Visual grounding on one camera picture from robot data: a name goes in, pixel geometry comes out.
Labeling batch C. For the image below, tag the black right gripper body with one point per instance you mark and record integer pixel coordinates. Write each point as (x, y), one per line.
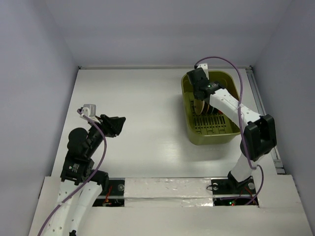
(198, 94)

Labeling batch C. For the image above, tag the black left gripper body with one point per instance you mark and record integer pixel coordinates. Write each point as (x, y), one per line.
(108, 128)

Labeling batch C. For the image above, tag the beige floral plate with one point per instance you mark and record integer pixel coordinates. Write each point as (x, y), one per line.
(198, 106)

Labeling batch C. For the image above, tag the yellow brown patterned plate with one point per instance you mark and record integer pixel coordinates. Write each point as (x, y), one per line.
(206, 108)

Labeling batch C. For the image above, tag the blue floral dark-rimmed plate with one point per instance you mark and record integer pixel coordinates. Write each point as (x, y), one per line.
(211, 110)

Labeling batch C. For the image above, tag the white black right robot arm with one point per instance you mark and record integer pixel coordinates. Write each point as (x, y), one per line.
(257, 131)

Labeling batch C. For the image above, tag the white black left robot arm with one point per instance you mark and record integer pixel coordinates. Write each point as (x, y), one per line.
(81, 181)

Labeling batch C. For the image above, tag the left arm base electronics bay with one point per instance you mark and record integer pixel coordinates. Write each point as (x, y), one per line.
(113, 196)

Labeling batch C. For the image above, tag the right arm base electronics bay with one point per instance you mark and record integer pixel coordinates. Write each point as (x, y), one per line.
(226, 195)

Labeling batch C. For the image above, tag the olive green dish rack tub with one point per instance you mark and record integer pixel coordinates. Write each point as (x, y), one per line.
(205, 129)

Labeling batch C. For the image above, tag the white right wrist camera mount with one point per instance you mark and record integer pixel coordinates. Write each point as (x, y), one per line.
(204, 66)

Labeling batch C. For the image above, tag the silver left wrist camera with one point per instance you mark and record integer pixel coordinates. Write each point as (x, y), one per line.
(88, 110)

